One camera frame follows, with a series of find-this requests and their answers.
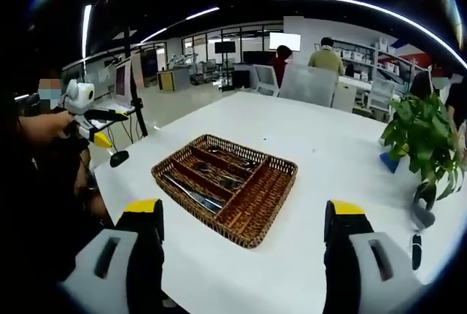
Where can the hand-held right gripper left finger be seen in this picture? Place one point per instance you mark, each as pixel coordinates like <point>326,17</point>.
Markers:
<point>142,255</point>

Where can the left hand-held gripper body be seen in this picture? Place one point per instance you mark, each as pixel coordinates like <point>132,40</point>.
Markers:
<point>82,95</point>

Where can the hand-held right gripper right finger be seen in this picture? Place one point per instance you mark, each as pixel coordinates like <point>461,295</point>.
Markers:
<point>343,255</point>

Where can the silver metal knife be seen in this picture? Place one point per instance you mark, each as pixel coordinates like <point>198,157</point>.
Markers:
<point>204,201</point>
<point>189,188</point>

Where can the brown wicker utensil storage tray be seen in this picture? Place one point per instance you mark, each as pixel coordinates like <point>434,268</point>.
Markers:
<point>262,197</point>

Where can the silver metal spoon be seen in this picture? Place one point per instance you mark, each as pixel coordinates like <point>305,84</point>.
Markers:
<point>251,165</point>
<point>241,162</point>

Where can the black computer mouse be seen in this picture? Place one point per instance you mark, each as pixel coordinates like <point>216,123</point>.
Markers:
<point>119,158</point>

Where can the black tripod pole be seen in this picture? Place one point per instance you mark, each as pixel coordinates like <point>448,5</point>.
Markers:
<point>134,91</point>

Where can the short ceiling light strip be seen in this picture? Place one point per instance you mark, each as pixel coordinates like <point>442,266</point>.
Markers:
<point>153,35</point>
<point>87,25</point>
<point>202,13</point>

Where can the yellow front cabinet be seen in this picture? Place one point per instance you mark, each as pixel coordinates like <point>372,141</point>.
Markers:
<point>166,79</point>

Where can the person's dark clothed torso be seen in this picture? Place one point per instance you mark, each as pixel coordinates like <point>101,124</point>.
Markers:
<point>47,201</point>

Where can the black grey handheld device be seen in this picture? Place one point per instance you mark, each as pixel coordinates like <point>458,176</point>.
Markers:
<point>423,211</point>

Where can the blue cloth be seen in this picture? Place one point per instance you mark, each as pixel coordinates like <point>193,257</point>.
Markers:
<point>390,160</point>

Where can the black television on stand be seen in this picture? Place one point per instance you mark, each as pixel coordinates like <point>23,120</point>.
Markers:
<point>224,46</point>

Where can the green potted plant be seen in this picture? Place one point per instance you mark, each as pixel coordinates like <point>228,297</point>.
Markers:
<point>423,138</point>

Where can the wide black monitor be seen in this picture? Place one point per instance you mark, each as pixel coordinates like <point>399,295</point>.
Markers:
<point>255,56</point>

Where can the white mesh office chair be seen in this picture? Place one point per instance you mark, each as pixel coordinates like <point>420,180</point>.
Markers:
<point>379,91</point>

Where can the grey office chair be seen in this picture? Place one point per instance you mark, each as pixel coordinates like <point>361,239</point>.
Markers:
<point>308,84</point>

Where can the bright white display screen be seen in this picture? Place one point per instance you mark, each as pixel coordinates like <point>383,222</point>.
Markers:
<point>285,41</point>

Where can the shelving unit with white boxes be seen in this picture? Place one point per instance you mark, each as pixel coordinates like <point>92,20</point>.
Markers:
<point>376,58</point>

